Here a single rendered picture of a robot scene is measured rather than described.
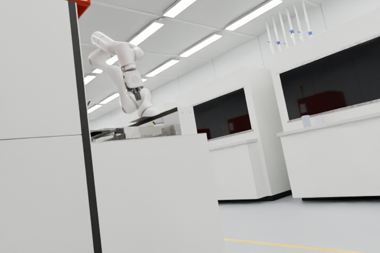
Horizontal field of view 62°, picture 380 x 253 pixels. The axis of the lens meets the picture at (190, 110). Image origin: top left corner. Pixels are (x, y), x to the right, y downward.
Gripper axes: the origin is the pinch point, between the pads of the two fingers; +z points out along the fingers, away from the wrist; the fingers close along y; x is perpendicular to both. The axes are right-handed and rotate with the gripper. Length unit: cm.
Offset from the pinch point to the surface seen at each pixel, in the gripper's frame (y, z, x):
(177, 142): -19, 29, -46
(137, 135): -21.9, 20.9, -22.6
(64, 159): -72, 21, -66
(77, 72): -61, -1, -66
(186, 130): -7.4, 25.7, -40.1
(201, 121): 278, 30, 252
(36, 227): -83, 34, -66
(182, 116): -6.7, 19.0, -40.1
